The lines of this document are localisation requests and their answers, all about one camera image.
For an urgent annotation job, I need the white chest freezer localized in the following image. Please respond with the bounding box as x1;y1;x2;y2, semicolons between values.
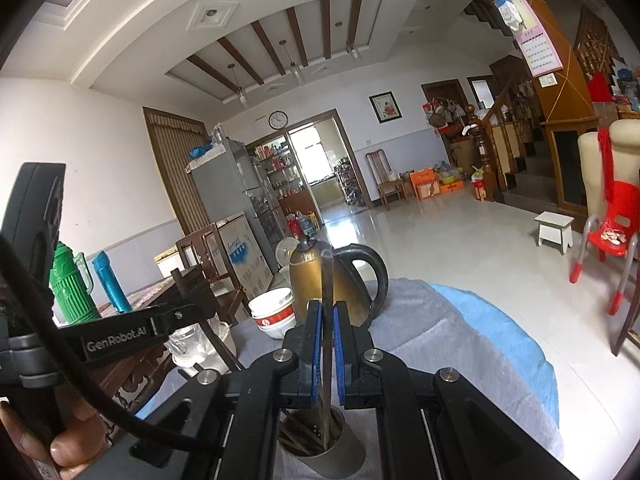
154;215;273;301

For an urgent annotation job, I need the green thermos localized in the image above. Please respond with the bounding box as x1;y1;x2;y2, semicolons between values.
49;241;101;323

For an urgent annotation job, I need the black cable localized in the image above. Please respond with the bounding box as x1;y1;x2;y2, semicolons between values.
0;235;221;456

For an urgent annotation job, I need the wooden dining chair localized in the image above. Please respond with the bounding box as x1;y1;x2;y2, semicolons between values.
365;149;405;211

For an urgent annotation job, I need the brown wooden chair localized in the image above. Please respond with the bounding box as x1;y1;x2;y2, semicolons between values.
610;305;640;356

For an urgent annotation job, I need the orange cardboard box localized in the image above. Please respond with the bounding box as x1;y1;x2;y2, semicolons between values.
410;170;441;200

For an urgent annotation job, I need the blue table cover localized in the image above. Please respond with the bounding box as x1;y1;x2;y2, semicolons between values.
430;282;558;416

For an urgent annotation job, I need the grey tablecloth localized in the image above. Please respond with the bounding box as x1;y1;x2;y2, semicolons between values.
135;277;556;480

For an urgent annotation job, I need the golden electric kettle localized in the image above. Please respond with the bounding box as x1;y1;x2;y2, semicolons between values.
289;235;390;331

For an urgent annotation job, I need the pendant lamp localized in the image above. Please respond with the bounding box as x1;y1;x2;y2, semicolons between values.
278;40;306;86
227;64;248;107
345;20;362;61

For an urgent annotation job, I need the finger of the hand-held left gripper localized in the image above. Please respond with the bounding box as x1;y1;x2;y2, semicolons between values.
149;265;222;342

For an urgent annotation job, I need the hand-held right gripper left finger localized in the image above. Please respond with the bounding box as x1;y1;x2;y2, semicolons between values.
90;300;323;480

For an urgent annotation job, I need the grey metal utensil holder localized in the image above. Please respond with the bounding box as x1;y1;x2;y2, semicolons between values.
276;405;368;480

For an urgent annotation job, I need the red scarf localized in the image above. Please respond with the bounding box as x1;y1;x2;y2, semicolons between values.
597;129;618;203

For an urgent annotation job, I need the brown door curtain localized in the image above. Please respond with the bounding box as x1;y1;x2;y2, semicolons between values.
142;106;211;233

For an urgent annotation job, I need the wooden stair railing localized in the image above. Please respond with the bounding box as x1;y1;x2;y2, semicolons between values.
467;67;538;203

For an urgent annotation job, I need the red banded white bowl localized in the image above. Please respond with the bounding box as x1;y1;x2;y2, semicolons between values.
251;310;296;329

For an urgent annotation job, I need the dark wooden chair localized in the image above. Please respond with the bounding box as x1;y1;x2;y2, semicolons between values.
175;222;251;326

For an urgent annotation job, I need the pink wall calendar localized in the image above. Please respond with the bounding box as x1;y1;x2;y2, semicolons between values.
510;0;565;78

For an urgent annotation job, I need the framed picture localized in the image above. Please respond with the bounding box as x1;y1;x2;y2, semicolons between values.
369;91;403;124

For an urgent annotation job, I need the person's left hand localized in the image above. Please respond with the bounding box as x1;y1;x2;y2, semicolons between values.
0;390;110;480

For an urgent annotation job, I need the blue thermos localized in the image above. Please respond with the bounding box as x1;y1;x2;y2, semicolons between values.
92;251;133;313

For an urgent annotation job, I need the shelf of bottles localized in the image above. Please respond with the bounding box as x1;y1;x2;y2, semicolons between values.
252;142;296;201

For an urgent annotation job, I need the dark wooden chopstick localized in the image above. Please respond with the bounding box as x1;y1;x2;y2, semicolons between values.
320;250;337;451

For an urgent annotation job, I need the small white stool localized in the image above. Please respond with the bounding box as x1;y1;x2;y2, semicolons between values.
534;211;576;255

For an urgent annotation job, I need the wooden pillar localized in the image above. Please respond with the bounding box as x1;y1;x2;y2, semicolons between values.
455;0;601;211

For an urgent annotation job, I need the grey refrigerator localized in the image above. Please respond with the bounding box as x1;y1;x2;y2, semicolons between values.
187;139;283;273

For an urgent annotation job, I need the red plastic chair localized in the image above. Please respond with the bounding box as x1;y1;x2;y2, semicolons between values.
569;180;640;316

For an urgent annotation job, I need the cream armchair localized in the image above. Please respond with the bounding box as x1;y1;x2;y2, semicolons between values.
577;120;640;233

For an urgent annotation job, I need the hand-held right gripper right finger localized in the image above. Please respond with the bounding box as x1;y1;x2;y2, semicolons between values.
332;301;576;480

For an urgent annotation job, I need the clear plastic bag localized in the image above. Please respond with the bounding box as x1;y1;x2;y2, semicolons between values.
167;325;216;367

